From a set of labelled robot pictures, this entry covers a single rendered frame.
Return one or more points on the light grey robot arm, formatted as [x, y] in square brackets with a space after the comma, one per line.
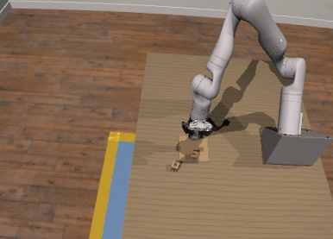
[274, 44]

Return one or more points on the tan square mat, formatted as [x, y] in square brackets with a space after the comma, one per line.
[186, 146]

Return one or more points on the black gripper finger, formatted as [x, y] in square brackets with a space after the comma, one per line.
[187, 131]
[200, 133]

